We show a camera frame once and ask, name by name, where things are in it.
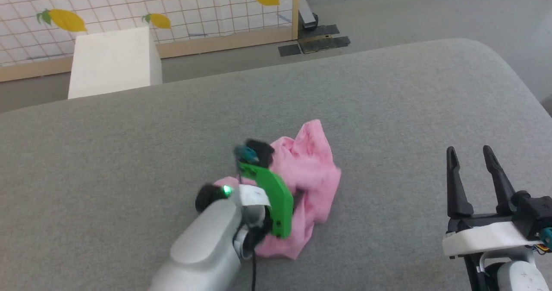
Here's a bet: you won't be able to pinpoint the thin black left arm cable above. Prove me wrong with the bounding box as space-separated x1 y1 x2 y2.
249 239 258 291

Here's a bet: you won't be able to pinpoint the pink garment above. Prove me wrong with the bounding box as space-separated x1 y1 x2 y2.
213 119 342 260

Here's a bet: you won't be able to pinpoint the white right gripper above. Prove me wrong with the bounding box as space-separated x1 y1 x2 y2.
442 145 543 259

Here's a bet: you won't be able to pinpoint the white box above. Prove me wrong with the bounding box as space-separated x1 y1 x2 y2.
68 27 163 100

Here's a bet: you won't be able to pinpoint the grey metal panel stand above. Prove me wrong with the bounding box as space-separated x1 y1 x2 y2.
299 0 320 29

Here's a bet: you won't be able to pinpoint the lemon print backdrop panel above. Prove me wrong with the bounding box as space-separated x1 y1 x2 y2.
0 0 301 83

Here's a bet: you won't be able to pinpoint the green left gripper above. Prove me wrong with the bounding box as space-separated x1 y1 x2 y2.
235 162 295 240

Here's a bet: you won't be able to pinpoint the grey fabric sofa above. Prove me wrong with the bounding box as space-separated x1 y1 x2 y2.
0 38 552 291

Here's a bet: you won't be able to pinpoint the black floor plates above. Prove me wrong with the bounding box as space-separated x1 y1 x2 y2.
278 24 351 57

